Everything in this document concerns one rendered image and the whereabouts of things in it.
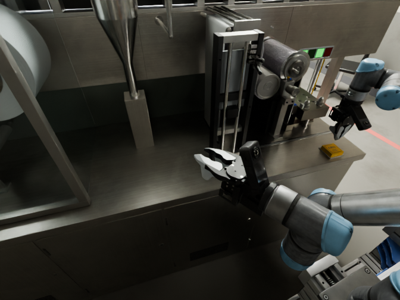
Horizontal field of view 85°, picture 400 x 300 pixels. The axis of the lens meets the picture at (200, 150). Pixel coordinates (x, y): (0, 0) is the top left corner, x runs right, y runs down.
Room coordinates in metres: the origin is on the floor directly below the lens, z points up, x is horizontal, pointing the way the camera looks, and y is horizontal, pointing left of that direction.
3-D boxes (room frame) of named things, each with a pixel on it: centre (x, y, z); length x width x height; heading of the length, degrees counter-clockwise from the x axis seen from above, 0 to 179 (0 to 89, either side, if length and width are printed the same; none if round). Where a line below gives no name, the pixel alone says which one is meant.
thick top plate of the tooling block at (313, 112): (1.19, -0.56, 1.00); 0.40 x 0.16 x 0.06; 16
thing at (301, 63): (0.97, -0.43, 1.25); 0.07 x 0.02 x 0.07; 106
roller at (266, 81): (1.07, -0.28, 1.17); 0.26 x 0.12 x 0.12; 16
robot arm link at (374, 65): (0.82, -0.65, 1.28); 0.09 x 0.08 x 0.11; 49
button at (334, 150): (0.81, -0.65, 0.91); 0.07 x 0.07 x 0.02; 16
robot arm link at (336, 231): (0.23, -0.23, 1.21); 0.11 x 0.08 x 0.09; 49
